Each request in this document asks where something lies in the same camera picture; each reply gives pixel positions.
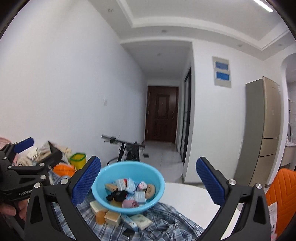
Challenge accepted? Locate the large cream box green text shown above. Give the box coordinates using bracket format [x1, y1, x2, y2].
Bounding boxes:
[89, 200, 108, 215]

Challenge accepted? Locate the translucent orange soap case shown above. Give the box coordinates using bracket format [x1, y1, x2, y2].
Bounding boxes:
[95, 211, 106, 225]

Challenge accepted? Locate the orange top square box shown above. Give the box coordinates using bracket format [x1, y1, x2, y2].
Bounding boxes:
[104, 210, 121, 227]

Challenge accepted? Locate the white tissue pack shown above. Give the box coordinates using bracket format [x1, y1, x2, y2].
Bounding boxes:
[130, 214, 152, 230]

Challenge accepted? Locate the blue tissue pack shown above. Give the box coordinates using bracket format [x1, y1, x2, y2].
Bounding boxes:
[120, 214, 138, 232]

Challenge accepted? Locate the person's left hand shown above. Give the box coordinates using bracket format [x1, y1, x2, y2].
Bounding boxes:
[0, 199, 28, 221]

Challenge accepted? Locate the orange tissue box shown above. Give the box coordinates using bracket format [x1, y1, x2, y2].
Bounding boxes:
[53, 163, 76, 177]

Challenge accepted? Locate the cream cloth bag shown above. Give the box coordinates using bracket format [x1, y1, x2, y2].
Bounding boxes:
[13, 141, 73, 166]

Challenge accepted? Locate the white paper sheet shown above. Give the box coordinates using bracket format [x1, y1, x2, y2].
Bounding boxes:
[268, 202, 278, 240]

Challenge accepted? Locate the yellow container green rim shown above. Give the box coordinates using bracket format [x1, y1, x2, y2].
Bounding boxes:
[69, 153, 86, 170]

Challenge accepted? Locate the orange chair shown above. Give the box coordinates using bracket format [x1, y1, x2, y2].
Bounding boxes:
[265, 168, 296, 237]

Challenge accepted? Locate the gold cigarette box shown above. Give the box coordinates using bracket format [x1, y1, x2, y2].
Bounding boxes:
[105, 183, 118, 192]

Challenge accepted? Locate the black fabric pouch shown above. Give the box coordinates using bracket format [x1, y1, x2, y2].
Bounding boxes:
[106, 190, 128, 202]

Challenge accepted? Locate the red white cigarette box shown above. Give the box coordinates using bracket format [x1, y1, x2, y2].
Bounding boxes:
[115, 178, 127, 191]

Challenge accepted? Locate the blue plastic basin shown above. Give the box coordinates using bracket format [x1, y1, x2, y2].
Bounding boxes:
[91, 161, 165, 215]

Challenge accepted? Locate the pink rolled cloth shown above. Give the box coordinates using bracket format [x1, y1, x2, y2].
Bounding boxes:
[122, 199, 139, 208]

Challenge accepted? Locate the beige refrigerator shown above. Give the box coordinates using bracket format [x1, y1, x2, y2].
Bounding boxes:
[234, 77, 281, 186]

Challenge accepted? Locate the light blue card box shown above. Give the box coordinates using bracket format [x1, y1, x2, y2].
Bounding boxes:
[134, 191, 147, 203]

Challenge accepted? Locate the black folding bicycle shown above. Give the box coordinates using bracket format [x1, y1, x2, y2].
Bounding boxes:
[101, 135, 145, 166]

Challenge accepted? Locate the blue plaid shirt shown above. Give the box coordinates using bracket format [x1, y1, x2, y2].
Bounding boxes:
[48, 170, 205, 241]

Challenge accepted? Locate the dark brown door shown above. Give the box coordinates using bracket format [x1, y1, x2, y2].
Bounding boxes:
[145, 86, 179, 144]

